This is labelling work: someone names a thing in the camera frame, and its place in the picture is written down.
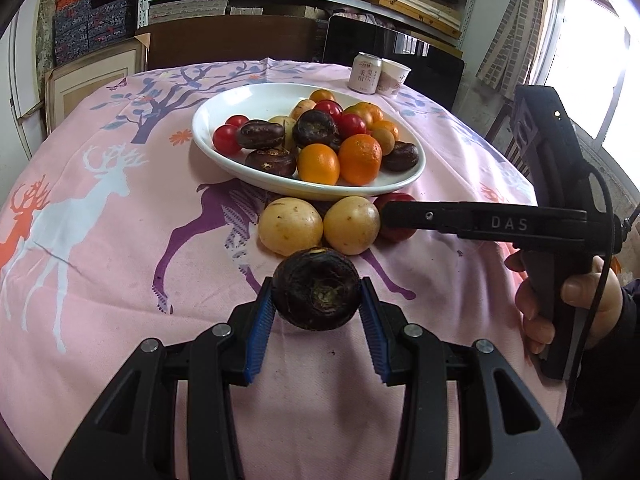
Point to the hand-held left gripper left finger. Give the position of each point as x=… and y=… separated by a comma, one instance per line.
x=255, y=340

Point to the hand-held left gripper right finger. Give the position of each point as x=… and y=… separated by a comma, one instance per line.
x=380, y=345

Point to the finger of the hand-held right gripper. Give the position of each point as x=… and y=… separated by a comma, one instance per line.
x=425, y=216

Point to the large red tomato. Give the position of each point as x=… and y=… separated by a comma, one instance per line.
x=397, y=234
x=351, y=125
x=328, y=108

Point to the dark water chestnut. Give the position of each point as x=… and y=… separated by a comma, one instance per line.
x=316, y=127
x=270, y=160
x=400, y=156
x=317, y=292
x=260, y=134

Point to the small orange tangerine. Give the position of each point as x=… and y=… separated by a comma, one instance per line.
x=390, y=127
x=372, y=111
x=382, y=144
x=321, y=96

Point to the large navel orange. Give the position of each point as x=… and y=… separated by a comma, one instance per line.
x=360, y=158

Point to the orange mandarin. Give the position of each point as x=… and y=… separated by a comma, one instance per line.
x=318, y=163

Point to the striped yellow pepino melon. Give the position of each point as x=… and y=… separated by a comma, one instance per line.
x=289, y=135

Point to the white oval plate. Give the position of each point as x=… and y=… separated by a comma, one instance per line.
x=260, y=100

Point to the small red tomato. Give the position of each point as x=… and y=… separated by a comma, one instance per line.
x=226, y=139
x=237, y=121

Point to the person's right hand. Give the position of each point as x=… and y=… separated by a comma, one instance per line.
x=532, y=330

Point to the dark wooden chair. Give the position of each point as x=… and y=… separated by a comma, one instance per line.
x=505, y=145

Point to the printed paper cup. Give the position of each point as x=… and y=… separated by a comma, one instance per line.
x=395, y=79

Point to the black glossy panel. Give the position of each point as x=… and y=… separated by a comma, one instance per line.
x=425, y=70

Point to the pink beverage can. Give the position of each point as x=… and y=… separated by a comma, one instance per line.
x=364, y=74

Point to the pink deer print tablecloth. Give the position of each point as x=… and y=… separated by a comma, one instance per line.
x=100, y=285

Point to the bright window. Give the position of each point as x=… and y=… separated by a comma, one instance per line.
x=590, y=50

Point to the checked beige curtain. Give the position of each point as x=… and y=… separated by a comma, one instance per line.
x=510, y=35

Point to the stack of flat light boards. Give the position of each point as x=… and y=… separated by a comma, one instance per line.
x=420, y=12

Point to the pink cloth bundle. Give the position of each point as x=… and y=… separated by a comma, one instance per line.
x=357, y=16

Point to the brown wooden board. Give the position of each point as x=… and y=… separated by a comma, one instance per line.
x=225, y=42

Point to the stack of grey boxes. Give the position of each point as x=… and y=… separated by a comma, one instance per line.
x=187, y=11

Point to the stack of blue floral boxes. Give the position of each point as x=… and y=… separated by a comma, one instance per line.
x=95, y=30

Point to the white metal shelf rack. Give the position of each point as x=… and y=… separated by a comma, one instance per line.
x=144, y=5

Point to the white leaning board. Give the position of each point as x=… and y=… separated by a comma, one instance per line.
x=27, y=70

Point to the grey stone slab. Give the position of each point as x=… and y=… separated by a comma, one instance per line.
x=45, y=20

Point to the beige picture frame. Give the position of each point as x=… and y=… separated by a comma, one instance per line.
x=95, y=80

